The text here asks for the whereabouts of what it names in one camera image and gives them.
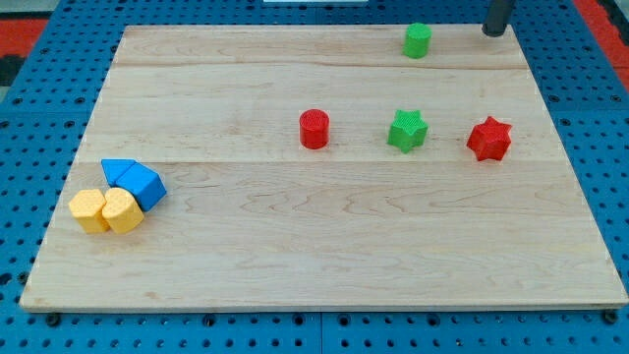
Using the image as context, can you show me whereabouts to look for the red cylinder block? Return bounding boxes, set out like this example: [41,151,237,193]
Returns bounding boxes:
[299,109,329,149]

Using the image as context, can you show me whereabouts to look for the wooden board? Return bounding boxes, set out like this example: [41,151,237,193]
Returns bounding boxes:
[21,25,628,314]

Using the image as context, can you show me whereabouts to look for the green star block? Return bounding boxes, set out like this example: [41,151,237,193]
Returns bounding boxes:
[387,110,429,153]

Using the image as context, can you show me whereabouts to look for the blue cube block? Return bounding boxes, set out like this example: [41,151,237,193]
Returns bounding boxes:
[115,162,166,211]

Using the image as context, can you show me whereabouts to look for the green cylinder block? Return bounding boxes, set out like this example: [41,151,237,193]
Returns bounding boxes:
[402,23,432,59]

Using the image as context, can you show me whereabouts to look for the red star block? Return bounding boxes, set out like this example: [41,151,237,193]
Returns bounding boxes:
[466,116,512,161]

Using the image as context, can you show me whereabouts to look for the yellow heart block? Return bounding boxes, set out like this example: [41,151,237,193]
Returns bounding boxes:
[102,187,144,234]

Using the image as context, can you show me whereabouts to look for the blue triangle block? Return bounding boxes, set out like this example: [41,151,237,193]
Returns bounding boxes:
[100,158,136,187]

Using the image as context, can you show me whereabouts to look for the yellow hexagon block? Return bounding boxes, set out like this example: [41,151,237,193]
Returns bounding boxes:
[68,189,110,234]

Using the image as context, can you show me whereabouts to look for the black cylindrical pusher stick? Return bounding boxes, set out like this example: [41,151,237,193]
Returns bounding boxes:
[482,0,516,37]

